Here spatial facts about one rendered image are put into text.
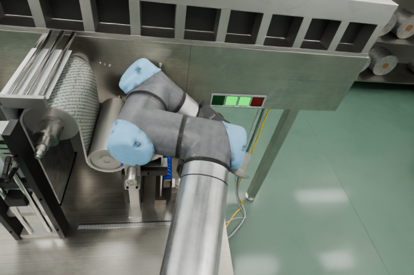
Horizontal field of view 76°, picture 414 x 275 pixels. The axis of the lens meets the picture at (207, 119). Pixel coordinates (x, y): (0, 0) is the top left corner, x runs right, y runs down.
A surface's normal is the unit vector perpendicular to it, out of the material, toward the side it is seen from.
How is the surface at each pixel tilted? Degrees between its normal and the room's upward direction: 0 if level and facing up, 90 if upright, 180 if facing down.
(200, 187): 15
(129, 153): 95
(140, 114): 5
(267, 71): 90
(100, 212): 0
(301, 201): 0
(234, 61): 90
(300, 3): 90
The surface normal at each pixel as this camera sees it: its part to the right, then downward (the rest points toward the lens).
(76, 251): 0.14, -0.72
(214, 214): 0.62, -0.35
